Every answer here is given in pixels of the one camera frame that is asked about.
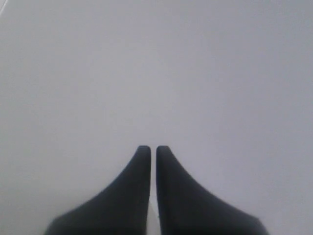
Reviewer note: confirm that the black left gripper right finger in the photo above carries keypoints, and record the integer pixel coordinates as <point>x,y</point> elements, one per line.
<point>187,208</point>

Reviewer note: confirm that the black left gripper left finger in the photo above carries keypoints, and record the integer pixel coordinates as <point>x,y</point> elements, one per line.
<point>120,209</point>

